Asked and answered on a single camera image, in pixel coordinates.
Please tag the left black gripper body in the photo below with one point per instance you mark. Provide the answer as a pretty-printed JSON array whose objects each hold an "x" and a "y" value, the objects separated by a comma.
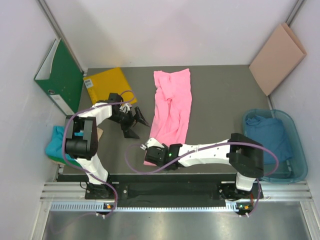
[{"x": 126, "y": 120}]

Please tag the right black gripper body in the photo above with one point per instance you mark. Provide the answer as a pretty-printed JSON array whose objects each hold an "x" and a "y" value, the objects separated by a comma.
[{"x": 165, "y": 146}]

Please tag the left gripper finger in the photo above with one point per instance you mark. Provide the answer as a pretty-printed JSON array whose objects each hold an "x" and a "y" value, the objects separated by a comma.
[
  {"x": 139, "y": 117},
  {"x": 128, "y": 133}
]

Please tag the pink t shirt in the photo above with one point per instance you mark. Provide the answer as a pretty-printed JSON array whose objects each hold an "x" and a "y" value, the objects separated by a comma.
[{"x": 173, "y": 101}]

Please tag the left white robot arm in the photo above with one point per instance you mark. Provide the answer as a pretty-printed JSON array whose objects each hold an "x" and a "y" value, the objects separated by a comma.
[{"x": 80, "y": 140}]

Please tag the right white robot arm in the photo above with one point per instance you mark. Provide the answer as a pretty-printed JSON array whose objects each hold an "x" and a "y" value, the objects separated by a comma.
[{"x": 245, "y": 155}]

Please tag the yellow padded envelope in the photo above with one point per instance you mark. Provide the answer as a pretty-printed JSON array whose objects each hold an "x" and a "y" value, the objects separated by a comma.
[{"x": 100, "y": 85}]

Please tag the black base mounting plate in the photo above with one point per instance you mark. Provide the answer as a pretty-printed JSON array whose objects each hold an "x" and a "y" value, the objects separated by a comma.
[{"x": 171, "y": 190}]

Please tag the green folded t shirt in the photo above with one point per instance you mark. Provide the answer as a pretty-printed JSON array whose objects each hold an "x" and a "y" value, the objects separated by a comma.
[{"x": 61, "y": 161}]

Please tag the teal folded t shirt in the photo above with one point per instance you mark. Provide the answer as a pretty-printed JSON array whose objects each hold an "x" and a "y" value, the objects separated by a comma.
[{"x": 54, "y": 147}]

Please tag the blue t shirt in bin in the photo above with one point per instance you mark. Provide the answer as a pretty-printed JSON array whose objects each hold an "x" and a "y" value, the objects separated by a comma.
[{"x": 271, "y": 133}]

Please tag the teal plastic bin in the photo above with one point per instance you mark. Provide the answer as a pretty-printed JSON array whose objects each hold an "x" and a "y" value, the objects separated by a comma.
[{"x": 292, "y": 170}]

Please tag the beige paper folder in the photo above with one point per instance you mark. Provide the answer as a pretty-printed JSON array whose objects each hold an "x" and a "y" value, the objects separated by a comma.
[{"x": 278, "y": 57}]

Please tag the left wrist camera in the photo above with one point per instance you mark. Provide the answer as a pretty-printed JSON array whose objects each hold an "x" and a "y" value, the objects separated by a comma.
[{"x": 125, "y": 108}]

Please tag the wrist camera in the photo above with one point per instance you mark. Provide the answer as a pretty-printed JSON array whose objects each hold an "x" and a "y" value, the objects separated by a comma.
[
  {"x": 151, "y": 142},
  {"x": 125, "y": 108}
]

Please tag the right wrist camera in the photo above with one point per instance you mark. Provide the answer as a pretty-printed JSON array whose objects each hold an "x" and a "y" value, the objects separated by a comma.
[{"x": 151, "y": 142}]

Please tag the green ring binder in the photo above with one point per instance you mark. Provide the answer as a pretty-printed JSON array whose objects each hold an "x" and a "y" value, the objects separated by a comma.
[{"x": 60, "y": 78}]

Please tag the grey slotted cable duct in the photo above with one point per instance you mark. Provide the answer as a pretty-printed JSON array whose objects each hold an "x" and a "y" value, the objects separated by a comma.
[{"x": 61, "y": 206}]

